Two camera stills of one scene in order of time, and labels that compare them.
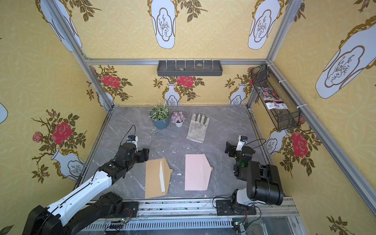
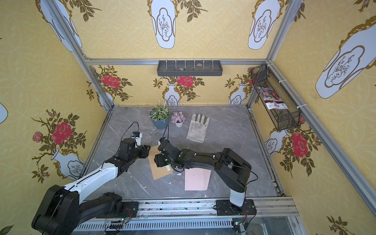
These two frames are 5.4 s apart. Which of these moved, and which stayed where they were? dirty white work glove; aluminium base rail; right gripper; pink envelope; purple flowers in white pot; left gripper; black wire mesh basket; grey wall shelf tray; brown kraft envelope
Moved: right gripper; brown kraft envelope; left gripper
Stayed: grey wall shelf tray; black wire mesh basket; aluminium base rail; dirty white work glove; pink envelope; purple flowers in white pot
